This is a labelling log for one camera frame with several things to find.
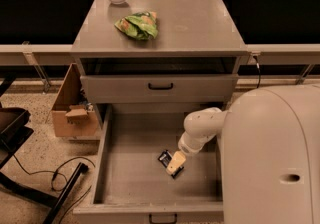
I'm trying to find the open grey middle drawer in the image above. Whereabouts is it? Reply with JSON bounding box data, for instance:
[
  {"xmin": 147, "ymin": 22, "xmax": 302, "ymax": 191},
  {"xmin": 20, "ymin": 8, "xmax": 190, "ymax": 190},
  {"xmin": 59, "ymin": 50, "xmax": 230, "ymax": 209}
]
[{"xmin": 74, "ymin": 103, "xmax": 223, "ymax": 224}]

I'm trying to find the cardboard box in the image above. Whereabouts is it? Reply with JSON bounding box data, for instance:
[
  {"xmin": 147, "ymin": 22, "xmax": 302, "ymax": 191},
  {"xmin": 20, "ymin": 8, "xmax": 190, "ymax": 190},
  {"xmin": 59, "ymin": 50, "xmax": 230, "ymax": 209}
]
[{"xmin": 51, "ymin": 64, "xmax": 98, "ymax": 137}]

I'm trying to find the blue rxbar blueberry bar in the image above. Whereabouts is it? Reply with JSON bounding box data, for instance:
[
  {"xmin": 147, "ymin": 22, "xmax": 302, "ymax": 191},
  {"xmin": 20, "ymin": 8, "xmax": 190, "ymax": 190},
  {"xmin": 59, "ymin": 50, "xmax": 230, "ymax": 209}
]
[{"xmin": 158, "ymin": 150, "xmax": 184, "ymax": 179}]

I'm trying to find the closed grey top drawer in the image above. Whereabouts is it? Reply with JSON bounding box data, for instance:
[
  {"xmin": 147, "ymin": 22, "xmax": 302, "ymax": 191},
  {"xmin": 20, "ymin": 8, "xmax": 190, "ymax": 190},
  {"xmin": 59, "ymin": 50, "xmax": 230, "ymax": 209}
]
[{"xmin": 81, "ymin": 75, "xmax": 238, "ymax": 103}]

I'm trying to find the black chair base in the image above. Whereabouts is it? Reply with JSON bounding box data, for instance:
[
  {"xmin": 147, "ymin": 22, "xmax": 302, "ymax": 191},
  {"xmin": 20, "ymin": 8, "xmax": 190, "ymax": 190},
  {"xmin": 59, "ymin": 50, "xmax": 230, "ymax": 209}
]
[{"xmin": 0, "ymin": 74, "xmax": 90, "ymax": 224}]

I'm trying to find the grey drawer cabinet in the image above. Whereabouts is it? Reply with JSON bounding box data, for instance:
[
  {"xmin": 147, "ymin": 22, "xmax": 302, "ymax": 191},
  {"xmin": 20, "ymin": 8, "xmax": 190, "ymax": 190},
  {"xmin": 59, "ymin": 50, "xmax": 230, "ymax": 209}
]
[{"xmin": 71, "ymin": 0, "xmax": 246, "ymax": 118}]

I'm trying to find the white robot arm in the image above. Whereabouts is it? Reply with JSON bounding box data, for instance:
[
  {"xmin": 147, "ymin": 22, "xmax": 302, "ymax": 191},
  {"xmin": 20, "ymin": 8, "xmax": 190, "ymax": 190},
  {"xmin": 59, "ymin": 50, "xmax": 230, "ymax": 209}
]
[{"xmin": 167, "ymin": 84, "xmax": 320, "ymax": 224}]

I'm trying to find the green chip bag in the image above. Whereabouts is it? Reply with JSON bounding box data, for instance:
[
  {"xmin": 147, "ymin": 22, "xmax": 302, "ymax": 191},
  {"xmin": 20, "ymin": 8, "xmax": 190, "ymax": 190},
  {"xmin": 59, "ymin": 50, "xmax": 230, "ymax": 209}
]
[{"xmin": 114, "ymin": 11, "xmax": 158, "ymax": 40}]

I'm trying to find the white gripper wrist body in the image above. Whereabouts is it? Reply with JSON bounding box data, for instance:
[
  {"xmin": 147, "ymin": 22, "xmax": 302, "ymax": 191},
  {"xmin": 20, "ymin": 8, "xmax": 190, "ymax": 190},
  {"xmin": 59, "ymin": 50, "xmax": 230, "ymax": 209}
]
[{"xmin": 178, "ymin": 132, "xmax": 208, "ymax": 156}]

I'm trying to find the black power adapter with cable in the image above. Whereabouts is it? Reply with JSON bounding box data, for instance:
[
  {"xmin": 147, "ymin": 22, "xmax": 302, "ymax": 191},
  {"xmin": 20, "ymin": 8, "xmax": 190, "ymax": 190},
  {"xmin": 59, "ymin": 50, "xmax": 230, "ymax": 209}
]
[{"xmin": 253, "ymin": 56, "xmax": 261, "ymax": 89}]

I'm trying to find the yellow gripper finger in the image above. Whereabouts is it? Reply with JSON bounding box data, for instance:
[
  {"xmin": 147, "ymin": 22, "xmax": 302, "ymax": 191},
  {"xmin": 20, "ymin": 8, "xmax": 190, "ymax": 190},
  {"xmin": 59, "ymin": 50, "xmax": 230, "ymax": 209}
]
[{"xmin": 166, "ymin": 151, "xmax": 186, "ymax": 175}]

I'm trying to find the black floor cable left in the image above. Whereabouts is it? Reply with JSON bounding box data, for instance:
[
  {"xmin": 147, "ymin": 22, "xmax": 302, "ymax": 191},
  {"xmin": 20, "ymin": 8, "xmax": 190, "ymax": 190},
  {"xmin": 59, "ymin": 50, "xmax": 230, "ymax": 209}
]
[{"xmin": 12, "ymin": 153, "xmax": 96, "ymax": 224}]

